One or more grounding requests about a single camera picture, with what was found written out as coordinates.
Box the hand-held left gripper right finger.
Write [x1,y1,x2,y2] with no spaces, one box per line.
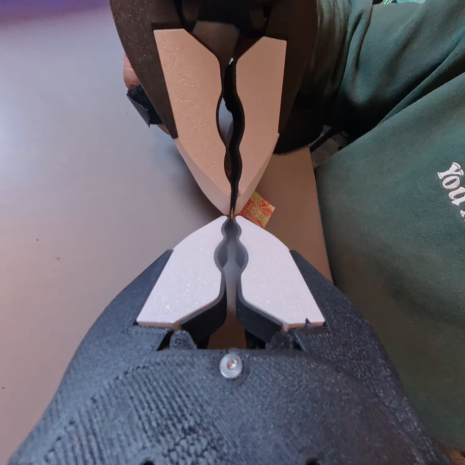
[233,215,326,348]

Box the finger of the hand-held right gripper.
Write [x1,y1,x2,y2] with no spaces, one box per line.
[231,37,289,211]
[152,27,234,216]

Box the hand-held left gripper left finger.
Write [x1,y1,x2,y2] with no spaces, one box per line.
[137,215,232,348]

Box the green backed red floral paper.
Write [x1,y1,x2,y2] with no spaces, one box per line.
[240,191,277,229]

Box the person's right forearm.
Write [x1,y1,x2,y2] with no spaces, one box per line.
[313,0,465,146]

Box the person's right hand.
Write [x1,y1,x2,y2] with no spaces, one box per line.
[122,55,178,140]

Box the dark green cloth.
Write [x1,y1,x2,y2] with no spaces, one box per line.
[314,73,465,458]

